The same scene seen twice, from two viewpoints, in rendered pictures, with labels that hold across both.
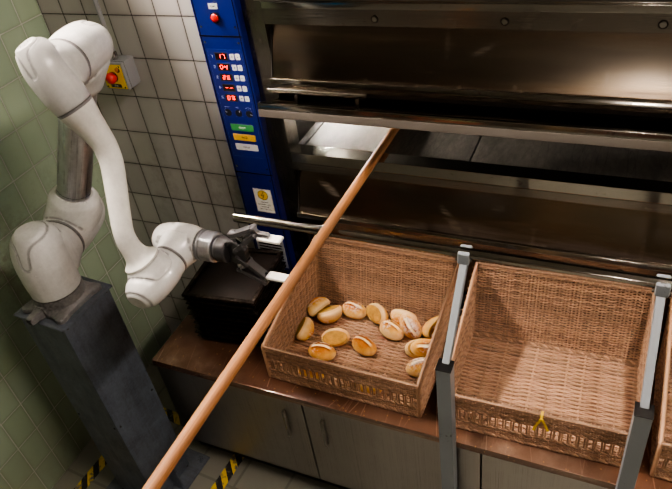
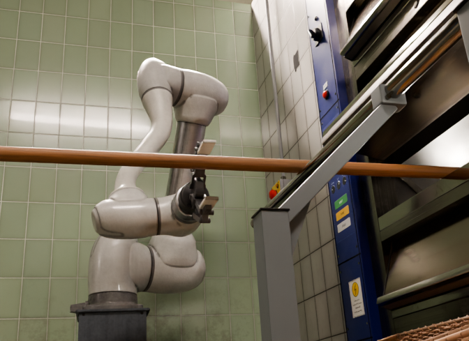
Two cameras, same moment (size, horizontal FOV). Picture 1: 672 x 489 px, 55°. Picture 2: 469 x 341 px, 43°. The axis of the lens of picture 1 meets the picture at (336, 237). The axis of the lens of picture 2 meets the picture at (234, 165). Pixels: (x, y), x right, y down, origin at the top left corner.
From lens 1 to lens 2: 1.84 m
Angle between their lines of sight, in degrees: 73
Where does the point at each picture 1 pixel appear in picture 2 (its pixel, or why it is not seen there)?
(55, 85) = (144, 74)
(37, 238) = not seen: hidden behind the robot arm
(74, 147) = (173, 170)
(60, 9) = not seen: hidden behind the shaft
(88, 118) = (154, 97)
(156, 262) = (128, 190)
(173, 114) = (312, 226)
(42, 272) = (97, 256)
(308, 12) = (377, 42)
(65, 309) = (97, 303)
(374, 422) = not seen: outside the picture
